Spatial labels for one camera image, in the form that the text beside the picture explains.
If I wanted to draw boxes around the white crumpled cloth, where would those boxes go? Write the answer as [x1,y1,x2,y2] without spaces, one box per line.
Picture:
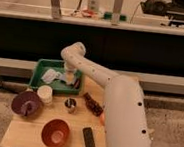
[41,69,62,84]

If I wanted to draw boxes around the black device on shelf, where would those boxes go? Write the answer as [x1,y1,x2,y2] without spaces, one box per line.
[140,0,184,27]

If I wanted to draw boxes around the metal post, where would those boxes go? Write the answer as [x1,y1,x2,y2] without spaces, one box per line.
[111,0,124,26]
[50,0,62,19]

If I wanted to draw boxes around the black remote control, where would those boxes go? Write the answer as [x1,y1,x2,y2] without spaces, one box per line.
[82,127,96,147]

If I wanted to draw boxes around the red bowl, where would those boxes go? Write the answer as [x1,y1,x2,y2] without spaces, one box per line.
[41,119,70,147]

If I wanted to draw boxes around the purple bowl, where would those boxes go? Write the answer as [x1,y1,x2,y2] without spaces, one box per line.
[11,90,42,116]

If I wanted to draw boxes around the left metal post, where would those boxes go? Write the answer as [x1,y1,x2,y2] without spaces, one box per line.
[50,0,62,19]

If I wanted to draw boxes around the right metal post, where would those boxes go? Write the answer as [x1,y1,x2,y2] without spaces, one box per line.
[111,0,124,26]

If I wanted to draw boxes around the white bottle on shelf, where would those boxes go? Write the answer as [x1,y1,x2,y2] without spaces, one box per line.
[88,0,99,12]

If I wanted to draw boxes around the green item on shelf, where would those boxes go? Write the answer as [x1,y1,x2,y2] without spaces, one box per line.
[103,11,127,22]

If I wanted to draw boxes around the small metal cup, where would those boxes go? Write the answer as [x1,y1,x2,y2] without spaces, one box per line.
[64,98,77,114]

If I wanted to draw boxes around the green plastic tray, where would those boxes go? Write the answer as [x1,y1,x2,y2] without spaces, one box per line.
[29,59,82,95]

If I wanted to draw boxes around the orange fruit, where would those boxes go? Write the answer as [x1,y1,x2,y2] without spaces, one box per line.
[100,113,105,126]

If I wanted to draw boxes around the white paper cup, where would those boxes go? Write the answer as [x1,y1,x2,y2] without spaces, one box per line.
[37,85,53,105]

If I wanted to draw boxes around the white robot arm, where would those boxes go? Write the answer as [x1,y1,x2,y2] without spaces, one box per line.
[60,42,152,147]

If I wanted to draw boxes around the red small item in tray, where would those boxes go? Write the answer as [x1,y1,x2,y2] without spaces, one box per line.
[73,79,80,89]

